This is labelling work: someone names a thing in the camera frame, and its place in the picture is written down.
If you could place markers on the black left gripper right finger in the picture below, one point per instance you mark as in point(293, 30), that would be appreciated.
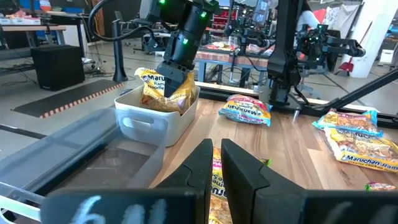
point(242, 180)

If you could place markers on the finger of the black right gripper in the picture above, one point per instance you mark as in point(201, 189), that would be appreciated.
point(166, 74)
point(180, 76)

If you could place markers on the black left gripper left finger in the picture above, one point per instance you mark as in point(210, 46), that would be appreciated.
point(199, 171)

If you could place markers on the yellow Maruchan noodle pack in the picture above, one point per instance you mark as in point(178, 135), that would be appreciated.
point(154, 84)
point(363, 149)

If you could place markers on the light grey plastic bin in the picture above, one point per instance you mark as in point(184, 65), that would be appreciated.
point(174, 127)

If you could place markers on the blue-edged Maruchan noodle pack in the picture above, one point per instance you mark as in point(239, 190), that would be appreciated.
point(348, 123)
point(245, 110)

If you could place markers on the smoky grey plastic bin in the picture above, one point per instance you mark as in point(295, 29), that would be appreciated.
point(77, 137)

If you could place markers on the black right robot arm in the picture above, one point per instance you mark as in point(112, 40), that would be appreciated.
point(189, 15)

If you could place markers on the black background robot arm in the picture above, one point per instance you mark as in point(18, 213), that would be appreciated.
point(248, 37)
point(339, 42)

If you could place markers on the black hazard-striped floor mat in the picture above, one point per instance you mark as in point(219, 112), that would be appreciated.
point(68, 96)

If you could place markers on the black box speaker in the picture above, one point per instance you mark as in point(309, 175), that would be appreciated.
point(57, 67)

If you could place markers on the person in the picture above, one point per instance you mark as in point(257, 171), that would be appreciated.
point(306, 18)

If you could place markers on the wooden desk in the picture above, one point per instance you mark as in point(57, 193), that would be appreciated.
point(31, 28)

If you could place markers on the red dustpan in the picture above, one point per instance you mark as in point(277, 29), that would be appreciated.
point(345, 67)

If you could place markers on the grey metal frame table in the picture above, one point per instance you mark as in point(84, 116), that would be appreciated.
point(214, 56)

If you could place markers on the black post stand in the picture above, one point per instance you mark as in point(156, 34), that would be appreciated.
point(117, 46)

